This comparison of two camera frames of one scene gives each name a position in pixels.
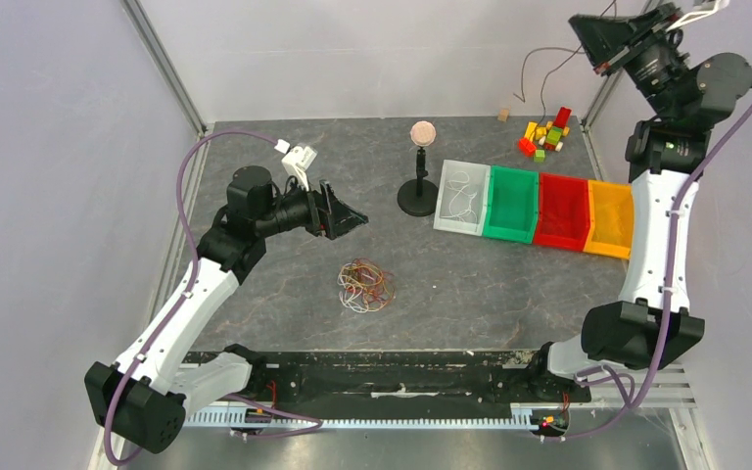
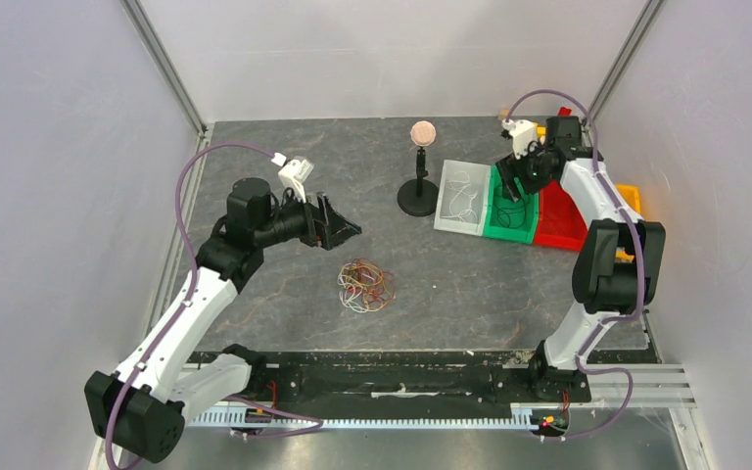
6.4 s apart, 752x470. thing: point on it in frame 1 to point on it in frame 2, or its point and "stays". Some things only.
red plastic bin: (563, 212) stays
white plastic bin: (461, 197) stays
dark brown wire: (555, 48) to (502, 211)
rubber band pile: (367, 287) stays
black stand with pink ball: (419, 197) stays
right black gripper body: (624, 47) to (513, 171)
